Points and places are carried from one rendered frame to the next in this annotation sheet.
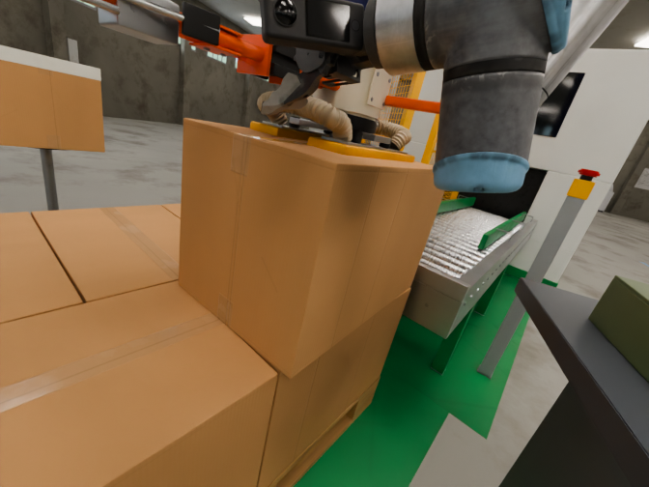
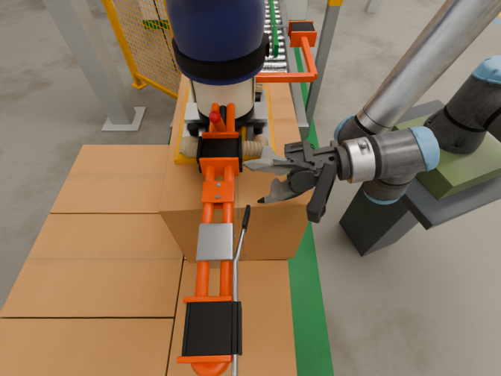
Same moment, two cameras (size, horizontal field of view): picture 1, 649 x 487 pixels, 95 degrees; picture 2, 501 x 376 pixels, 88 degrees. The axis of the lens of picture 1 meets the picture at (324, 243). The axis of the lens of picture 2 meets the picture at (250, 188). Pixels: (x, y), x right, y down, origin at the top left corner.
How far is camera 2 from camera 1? 0.68 m
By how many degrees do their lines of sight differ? 44
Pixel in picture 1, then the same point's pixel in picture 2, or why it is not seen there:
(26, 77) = not seen: outside the picture
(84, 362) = not seen: hidden behind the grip
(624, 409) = (414, 200)
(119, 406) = (263, 327)
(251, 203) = (252, 226)
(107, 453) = (282, 339)
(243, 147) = (238, 211)
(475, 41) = (399, 180)
